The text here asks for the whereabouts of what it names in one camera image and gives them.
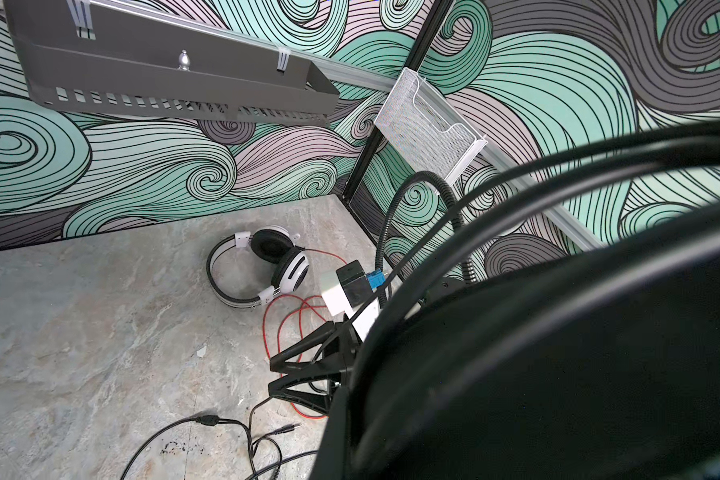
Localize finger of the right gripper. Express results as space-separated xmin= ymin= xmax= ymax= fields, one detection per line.
xmin=269 ymin=321 xmax=360 ymax=375
xmin=268 ymin=371 xmax=350 ymax=415

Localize black headphone cable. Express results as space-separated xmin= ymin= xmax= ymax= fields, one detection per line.
xmin=119 ymin=395 xmax=337 ymax=480

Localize black blue headphones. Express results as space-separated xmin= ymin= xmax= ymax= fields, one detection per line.
xmin=311 ymin=122 xmax=720 ymax=479

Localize white black headphones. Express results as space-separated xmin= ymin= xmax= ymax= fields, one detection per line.
xmin=205 ymin=226 xmax=310 ymax=309

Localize black perforated metal tray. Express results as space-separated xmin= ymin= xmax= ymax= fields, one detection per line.
xmin=3 ymin=1 xmax=339 ymax=126

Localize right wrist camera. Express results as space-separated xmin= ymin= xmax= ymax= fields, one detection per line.
xmin=319 ymin=260 xmax=384 ymax=318

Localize right arm corrugated cable hose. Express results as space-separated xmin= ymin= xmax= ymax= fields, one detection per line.
xmin=374 ymin=170 xmax=478 ymax=301

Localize clear plastic wall bin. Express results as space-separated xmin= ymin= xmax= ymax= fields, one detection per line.
xmin=374 ymin=68 xmax=487 ymax=186

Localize aluminium rail right wall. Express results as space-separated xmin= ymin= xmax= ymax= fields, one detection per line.
xmin=481 ymin=140 xmax=606 ymax=251

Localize aluminium rail wall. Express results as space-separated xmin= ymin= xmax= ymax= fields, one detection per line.
xmin=481 ymin=140 xmax=606 ymax=251
xmin=90 ymin=0 xmax=397 ymax=92

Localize aluminium rail back wall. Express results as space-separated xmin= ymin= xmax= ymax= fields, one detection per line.
xmin=90 ymin=0 xmax=397 ymax=92

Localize black frame post right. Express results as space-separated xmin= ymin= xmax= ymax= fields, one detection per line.
xmin=341 ymin=0 xmax=454 ymax=205

